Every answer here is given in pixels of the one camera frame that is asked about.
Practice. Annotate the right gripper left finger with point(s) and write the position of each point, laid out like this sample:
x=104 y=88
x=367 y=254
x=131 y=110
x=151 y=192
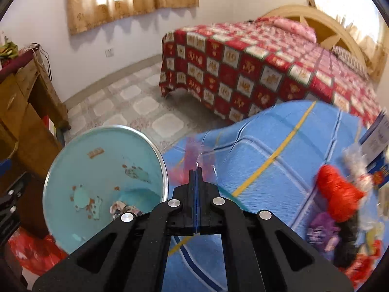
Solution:
x=131 y=253

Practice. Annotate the clear bag with red print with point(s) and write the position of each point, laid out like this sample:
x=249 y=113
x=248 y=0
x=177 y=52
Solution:
x=356 y=164

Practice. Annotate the red patterned bedspread bed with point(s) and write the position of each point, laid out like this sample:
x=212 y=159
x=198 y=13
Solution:
x=237 y=70

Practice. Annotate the wall power socket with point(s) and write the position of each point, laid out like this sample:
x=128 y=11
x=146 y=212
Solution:
x=109 y=52

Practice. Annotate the back window beige curtain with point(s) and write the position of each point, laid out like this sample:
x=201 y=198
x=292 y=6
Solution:
x=365 y=24

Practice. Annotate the green cloth on desk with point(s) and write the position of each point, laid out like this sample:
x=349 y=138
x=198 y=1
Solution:
x=9 y=51

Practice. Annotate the striped pillow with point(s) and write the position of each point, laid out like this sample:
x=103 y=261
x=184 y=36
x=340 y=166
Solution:
x=351 y=61

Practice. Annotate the red foam fruit net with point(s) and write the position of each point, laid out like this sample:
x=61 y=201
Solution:
x=342 y=197

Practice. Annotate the red plastic bag on floor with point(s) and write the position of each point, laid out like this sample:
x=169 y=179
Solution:
x=35 y=254

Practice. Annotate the pink plastic bag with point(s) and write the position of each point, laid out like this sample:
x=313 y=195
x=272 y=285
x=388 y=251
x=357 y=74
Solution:
x=195 y=155

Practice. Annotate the tall white milk carton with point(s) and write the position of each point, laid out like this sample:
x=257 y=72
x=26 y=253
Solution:
x=375 y=140

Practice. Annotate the black foam net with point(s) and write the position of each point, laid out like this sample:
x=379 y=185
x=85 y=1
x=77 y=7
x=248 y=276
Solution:
x=346 y=250

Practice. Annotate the blue Look milk carton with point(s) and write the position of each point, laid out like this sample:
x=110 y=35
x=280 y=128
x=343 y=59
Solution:
x=378 y=169

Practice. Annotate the brown wooden desk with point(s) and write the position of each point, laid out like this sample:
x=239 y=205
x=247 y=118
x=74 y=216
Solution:
x=27 y=96

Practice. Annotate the purple snack wrapper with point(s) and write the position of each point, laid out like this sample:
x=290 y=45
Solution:
x=323 y=233

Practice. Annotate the orange blue snack wrapper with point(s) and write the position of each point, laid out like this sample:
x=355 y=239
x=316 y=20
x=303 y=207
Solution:
x=362 y=267

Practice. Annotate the light blue trash bin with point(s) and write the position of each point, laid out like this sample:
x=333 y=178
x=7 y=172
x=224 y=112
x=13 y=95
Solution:
x=94 y=171

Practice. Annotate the cream wooden headboard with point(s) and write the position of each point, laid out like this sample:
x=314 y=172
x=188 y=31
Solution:
x=329 y=32

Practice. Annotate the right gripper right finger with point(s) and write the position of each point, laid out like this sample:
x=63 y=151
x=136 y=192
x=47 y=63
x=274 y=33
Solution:
x=260 y=252

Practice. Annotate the pink floral pillow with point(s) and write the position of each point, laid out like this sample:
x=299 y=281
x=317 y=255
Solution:
x=292 y=26

